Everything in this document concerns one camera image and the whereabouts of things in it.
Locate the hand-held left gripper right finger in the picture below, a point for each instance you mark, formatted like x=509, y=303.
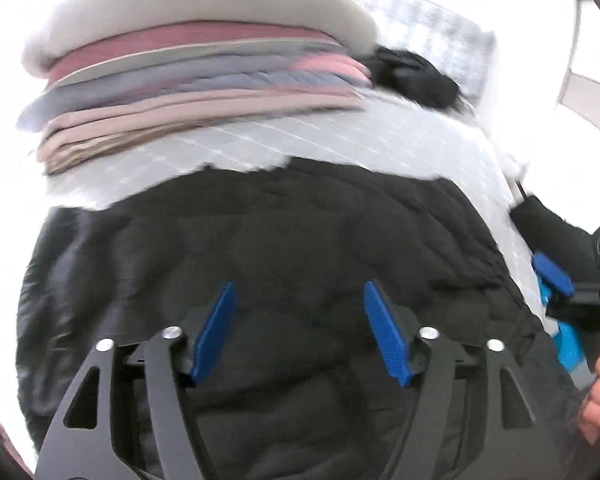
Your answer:
x=387, y=335

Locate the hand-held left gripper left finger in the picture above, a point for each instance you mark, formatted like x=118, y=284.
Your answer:
x=214, y=335

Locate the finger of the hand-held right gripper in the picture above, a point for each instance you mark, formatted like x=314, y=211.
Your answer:
x=552, y=272

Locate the black puffer jacket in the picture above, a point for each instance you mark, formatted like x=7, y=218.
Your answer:
x=290, y=240

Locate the stack of folded clothes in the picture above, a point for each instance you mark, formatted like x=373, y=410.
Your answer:
x=190, y=75

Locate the blue plastic object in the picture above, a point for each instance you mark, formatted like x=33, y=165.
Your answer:
x=570, y=340

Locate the white panelled wardrobe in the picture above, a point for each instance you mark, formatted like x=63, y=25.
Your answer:
x=592, y=95

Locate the white checked bed sheet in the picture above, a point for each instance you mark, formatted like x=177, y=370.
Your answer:
x=360, y=135

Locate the black crumpled garment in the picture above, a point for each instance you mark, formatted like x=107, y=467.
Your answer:
x=415, y=77

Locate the grey patterned cloth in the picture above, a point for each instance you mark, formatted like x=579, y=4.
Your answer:
x=440, y=25

